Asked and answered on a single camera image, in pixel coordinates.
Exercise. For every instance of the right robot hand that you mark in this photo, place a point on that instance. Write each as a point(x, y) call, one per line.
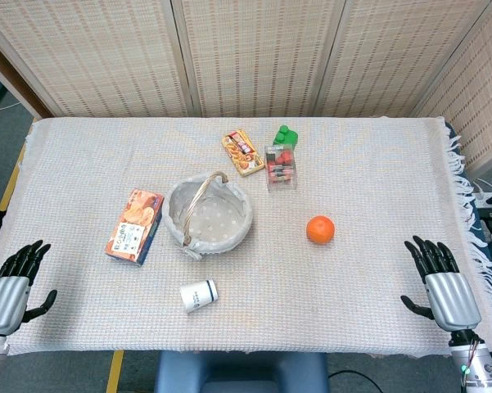
point(450, 294)

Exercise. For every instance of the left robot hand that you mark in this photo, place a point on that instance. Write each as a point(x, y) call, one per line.
point(4, 296)

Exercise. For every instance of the orange fruit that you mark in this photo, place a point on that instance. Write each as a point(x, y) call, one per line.
point(320, 229)

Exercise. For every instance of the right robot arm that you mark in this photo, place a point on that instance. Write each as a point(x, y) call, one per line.
point(472, 360)

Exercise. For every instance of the woven white tablecloth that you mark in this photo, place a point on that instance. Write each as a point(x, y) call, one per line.
point(237, 245)

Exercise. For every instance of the fabric-lined wicker basket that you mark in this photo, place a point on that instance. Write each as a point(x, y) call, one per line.
point(206, 215)

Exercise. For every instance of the white power strip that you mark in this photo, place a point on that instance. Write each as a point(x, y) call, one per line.
point(488, 197)

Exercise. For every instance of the orange and blue biscuit box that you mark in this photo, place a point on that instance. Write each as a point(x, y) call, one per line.
point(134, 226)

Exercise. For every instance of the white paper cup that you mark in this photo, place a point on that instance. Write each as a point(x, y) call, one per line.
point(198, 295)

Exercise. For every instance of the clear box of red items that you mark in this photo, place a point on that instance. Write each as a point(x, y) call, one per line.
point(281, 167)

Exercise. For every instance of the green plastic bottle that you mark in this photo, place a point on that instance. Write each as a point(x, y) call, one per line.
point(285, 136)

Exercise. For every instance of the yellow and red snack box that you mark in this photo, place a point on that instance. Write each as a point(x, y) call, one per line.
point(242, 152)

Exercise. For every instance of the folding bamboo screen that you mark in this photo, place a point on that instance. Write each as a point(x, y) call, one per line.
point(245, 57)

